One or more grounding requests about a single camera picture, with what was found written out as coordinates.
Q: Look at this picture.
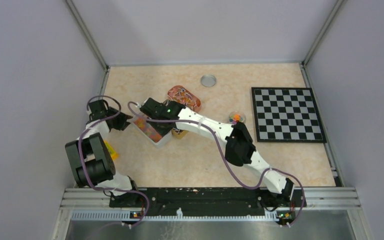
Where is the pink candy tin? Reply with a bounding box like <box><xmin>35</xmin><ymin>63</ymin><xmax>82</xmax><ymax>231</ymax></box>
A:
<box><xmin>166</xmin><ymin>85</ymin><xmax>202</xmax><ymax>112</ymax></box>

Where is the yellow plastic cube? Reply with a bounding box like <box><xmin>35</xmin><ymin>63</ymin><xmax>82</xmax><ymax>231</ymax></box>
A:
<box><xmin>104</xmin><ymin>140</ymin><xmax>119</xmax><ymax>161</ymax></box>

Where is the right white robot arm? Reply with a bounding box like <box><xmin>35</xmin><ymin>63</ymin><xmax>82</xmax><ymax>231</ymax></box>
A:
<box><xmin>139</xmin><ymin>98</ymin><xmax>295</xmax><ymax>206</ymax></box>

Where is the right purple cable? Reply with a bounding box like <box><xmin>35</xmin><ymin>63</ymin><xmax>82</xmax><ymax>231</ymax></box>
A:
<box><xmin>127</xmin><ymin>101</ymin><xmax>307</xmax><ymax>228</ymax></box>

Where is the white star candy tin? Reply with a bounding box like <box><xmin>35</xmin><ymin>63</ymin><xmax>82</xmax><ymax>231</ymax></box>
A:
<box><xmin>131</xmin><ymin>116</ymin><xmax>173</xmax><ymax>148</ymax></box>

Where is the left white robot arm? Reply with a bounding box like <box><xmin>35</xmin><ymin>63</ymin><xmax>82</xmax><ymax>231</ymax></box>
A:
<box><xmin>65</xmin><ymin>99</ymin><xmax>141</xmax><ymax>207</ymax></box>

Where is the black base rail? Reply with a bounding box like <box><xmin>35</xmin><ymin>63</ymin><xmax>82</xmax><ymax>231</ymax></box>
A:
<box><xmin>109</xmin><ymin>187</ymin><xmax>307</xmax><ymax>217</ymax></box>

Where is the clear glass jar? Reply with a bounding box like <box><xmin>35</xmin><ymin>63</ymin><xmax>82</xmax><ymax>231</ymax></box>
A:
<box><xmin>228</xmin><ymin>111</ymin><xmax>247</xmax><ymax>124</ymax></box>

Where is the black white chessboard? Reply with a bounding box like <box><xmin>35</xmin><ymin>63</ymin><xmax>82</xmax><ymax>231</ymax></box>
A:
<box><xmin>251</xmin><ymin>87</ymin><xmax>327</xmax><ymax>144</ymax></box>

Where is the silver round lid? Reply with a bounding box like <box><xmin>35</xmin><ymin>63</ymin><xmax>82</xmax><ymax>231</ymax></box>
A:
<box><xmin>200</xmin><ymin>74</ymin><xmax>217</xmax><ymax>88</ymax></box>

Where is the gold lollipop tin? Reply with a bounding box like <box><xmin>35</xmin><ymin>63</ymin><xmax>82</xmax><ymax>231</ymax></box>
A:
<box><xmin>171</xmin><ymin>128</ymin><xmax>189</xmax><ymax>140</ymax></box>

